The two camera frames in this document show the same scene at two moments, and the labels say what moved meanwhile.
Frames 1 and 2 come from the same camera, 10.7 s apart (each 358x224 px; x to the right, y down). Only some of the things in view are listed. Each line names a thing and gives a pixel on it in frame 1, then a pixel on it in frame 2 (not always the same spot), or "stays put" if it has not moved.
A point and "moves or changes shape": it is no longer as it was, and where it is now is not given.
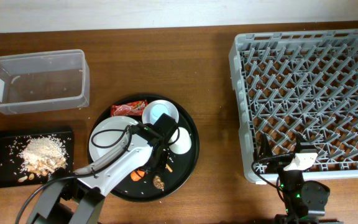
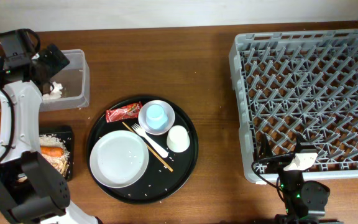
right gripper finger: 265,150 stays put
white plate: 107,134 moves or changes shape
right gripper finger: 301,140 stays put
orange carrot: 137,175 to 51,151
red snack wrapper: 133,108 moves or changes shape
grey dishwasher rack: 322,84 stays put
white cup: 183,143 stays put
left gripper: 160,168 to 57,65
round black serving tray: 143,121 stays put
